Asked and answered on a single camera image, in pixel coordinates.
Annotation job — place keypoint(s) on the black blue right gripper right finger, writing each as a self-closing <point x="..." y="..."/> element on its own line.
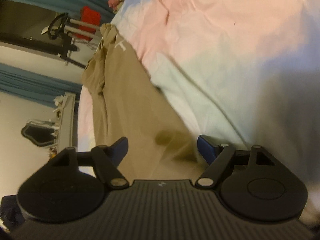
<point x="252" y="184"/>

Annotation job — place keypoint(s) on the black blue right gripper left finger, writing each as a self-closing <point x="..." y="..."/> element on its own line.
<point x="73" y="184"/>

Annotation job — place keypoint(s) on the tan khaki garment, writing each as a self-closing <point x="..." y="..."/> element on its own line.
<point x="127" y="104"/>

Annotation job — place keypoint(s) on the black framed mirror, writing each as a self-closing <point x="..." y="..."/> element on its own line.
<point x="39" y="133"/>

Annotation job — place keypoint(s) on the left teal curtain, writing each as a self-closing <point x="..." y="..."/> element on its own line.
<point x="35" y="87"/>

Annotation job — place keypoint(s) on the pastel pink blue duvet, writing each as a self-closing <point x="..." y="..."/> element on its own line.
<point x="239" y="71"/>

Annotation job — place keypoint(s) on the dark window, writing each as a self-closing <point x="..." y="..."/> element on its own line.
<point x="22" y="24"/>

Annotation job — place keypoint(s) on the red plastic basket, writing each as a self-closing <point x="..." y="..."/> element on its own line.
<point x="89" y="16"/>

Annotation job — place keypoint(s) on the pink garment on pile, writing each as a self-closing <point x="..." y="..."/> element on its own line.
<point x="114" y="4"/>

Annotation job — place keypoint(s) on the exercise bike with black handlebar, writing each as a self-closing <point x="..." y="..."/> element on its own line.
<point x="63" y="27"/>

